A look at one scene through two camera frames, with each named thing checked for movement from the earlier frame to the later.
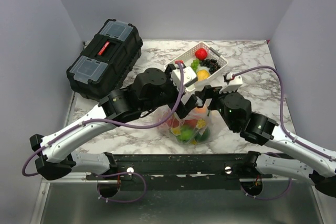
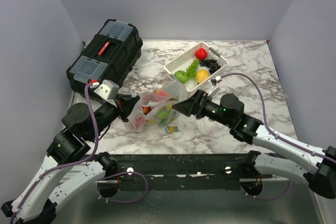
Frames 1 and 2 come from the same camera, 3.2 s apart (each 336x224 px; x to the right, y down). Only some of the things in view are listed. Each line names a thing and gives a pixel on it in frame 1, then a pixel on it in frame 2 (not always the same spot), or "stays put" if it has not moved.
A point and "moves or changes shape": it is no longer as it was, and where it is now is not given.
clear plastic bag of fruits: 199,126 moves or changes shape
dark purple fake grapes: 211,64 stays put
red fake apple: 201,53 stays put
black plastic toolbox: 107,62 stays put
